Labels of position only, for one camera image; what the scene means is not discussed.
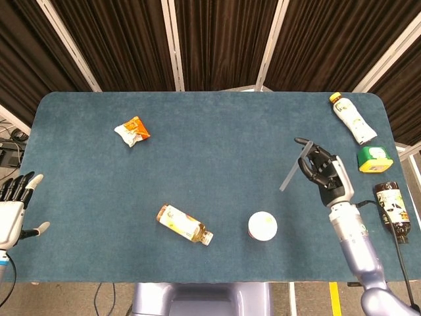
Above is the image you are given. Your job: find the white partition foot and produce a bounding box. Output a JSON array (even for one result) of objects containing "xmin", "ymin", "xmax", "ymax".
[{"xmin": 220, "ymin": 84, "xmax": 274, "ymax": 93}]

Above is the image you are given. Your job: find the dark tea bottle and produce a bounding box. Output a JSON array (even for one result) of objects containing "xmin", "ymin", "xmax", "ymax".
[{"xmin": 374, "ymin": 181, "xmax": 412, "ymax": 245}]

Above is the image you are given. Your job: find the black floor cable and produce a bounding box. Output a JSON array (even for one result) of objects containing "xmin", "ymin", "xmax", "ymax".
[{"xmin": 93, "ymin": 282, "xmax": 118, "ymax": 316}]

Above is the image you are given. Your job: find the green box with yellow rim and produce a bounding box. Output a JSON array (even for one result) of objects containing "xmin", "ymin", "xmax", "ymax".
[{"xmin": 357, "ymin": 144, "xmax": 394, "ymax": 174}]

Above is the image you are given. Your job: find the crumpled orange white snack packet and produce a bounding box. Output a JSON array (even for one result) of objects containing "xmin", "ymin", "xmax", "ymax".
[{"xmin": 114, "ymin": 116, "xmax": 151, "ymax": 148}]

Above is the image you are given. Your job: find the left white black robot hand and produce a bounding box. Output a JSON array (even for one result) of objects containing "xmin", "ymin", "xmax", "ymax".
[{"xmin": 0, "ymin": 171, "xmax": 51, "ymax": 251}]

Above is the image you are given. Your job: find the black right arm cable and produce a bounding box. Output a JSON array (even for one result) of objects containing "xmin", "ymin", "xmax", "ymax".
[{"xmin": 355, "ymin": 199, "xmax": 417, "ymax": 307}]

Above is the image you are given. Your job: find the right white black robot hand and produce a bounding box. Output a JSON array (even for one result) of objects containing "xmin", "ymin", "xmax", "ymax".
[{"xmin": 294, "ymin": 137, "xmax": 355, "ymax": 208}]

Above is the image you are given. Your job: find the clear plastic stick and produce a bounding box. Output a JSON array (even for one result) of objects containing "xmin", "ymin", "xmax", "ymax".
[{"xmin": 279, "ymin": 140, "xmax": 314, "ymax": 192}]

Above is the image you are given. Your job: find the yellow juice bottle silver cap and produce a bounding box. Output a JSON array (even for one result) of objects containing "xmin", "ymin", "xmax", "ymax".
[{"xmin": 156, "ymin": 203, "xmax": 214, "ymax": 247}]

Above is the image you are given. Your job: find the white floor tape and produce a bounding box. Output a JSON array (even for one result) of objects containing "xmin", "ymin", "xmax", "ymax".
[{"xmin": 288, "ymin": 282, "xmax": 297, "ymax": 316}]

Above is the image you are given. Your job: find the white bottle with yellow cap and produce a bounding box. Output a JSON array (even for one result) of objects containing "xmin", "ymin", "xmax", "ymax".
[{"xmin": 329, "ymin": 92, "xmax": 378, "ymax": 145}]

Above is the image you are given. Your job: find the yellow floor tape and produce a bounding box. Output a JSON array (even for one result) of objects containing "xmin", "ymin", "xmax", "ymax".
[{"xmin": 329, "ymin": 282, "xmax": 341, "ymax": 316}]

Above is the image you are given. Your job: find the lilac robot torso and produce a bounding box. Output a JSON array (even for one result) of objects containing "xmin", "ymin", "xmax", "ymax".
[{"xmin": 130, "ymin": 282, "xmax": 274, "ymax": 316}]

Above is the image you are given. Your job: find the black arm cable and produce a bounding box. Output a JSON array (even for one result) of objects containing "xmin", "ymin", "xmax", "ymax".
[
  {"xmin": 355, "ymin": 199, "xmax": 417, "ymax": 307},
  {"xmin": 3, "ymin": 252, "xmax": 17, "ymax": 309}
]

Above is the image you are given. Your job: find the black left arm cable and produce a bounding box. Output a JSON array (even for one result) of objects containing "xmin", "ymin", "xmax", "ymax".
[{"xmin": 3, "ymin": 252, "xmax": 17, "ymax": 309}]

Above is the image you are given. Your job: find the black floor equipment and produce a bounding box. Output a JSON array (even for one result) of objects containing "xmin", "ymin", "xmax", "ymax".
[{"xmin": 0, "ymin": 138, "xmax": 26, "ymax": 169}]

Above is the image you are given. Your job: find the blue felt table cover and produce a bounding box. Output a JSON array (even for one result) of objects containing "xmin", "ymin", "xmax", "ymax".
[{"xmin": 0, "ymin": 91, "xmax": 421, "ymax": 284}]

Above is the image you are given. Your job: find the white partition frame post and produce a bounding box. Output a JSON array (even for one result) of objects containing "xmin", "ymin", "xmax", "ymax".
[
  {"xmin": 351, "ymin": 13, "xmax": 421, "ymax": 93},
  {"xmin": 0, "ymin": 104, "xmax": 32, "ymax": 136},
  {"xmin": 36, "ymin": 0, "xmax": 101, "ymax": 93},
  {"xmin": 395, "ymin": 141, "xmax": 421, "ymax": 185},
  {"xmin": 255, "ymin": 0, "xmax": 290, "ymax": 92},
  {"xmin": 161, "ymin": 0, "xmax": 186, "ymax": 92}
]

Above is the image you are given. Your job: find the dark brown curtain panel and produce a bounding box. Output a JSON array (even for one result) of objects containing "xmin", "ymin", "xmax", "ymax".
[
  {"xmin": 173, "ymin": 0, "xmax": 280, "ymax": 92},
  {"xmin": 265, "ymin": 0, "xmax": 421, "ymax": 93},
  {"xmin": 50, "ymin": 0, "xmax": 176, "ymax": 92},
  {"xmin": 0, "ymin": 0, "xmax": 93, "ymax": 126},
  {"xmin": 370, "ymin": 42, "xmax": 421, "ymax": 146}
]

